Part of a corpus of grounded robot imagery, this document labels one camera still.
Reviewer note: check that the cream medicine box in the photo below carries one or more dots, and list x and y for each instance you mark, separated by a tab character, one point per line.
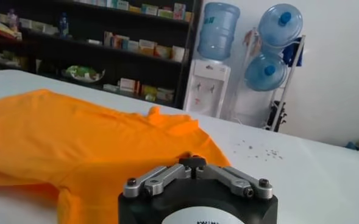
30	24

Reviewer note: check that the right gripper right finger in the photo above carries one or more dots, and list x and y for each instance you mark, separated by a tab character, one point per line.
228	179

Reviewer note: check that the blue drink bottle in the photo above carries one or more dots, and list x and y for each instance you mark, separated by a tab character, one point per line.
64	27

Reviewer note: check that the orange yellow medicine box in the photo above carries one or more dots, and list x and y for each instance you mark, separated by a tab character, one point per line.
147	47

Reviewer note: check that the flat yellow medicine box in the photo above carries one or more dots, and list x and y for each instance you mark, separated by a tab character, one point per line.
134	9

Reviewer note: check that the orange t-shirt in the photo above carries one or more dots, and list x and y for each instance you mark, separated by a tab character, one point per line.
75	137

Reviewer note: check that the teal green medicine box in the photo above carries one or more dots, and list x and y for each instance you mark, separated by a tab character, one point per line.
149	9

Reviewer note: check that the scattered small crumbs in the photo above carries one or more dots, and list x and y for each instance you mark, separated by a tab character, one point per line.
272	153

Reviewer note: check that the teal white medicine box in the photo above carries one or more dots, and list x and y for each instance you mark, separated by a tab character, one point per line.
122	4
133	46

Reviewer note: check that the red orange medicine box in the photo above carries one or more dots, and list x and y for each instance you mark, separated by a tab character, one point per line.
120	42

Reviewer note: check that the white water dispenser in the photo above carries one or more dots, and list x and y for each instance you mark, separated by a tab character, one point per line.
206	88

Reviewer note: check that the yellow green medicine box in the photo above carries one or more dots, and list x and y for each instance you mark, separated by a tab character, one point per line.
149	92

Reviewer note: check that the flat white medicine box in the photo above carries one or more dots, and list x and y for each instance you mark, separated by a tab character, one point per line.
111	88

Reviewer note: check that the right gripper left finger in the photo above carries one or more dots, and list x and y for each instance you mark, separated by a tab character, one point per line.
164	178

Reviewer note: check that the red white medicine box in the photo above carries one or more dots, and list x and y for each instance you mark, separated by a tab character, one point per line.
129	85

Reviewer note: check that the black shelving unit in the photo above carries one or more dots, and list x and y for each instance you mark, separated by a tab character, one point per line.
75	54

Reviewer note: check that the white metal jug rack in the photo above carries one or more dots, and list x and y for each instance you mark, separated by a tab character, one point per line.
286	91

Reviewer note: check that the purple drink bottle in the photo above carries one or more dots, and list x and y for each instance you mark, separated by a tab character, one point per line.
13	21

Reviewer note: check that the blue white medicine box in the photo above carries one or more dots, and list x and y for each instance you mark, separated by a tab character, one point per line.
106	3

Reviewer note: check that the small black device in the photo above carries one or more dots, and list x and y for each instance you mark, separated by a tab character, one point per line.
276	115

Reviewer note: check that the dark blue hanging cloth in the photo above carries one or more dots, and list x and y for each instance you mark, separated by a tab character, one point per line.
292	53

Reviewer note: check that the orange green medicine box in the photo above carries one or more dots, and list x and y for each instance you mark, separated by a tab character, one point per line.
163	52

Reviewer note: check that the labelled blue water jug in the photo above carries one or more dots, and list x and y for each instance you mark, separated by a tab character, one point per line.
217	33

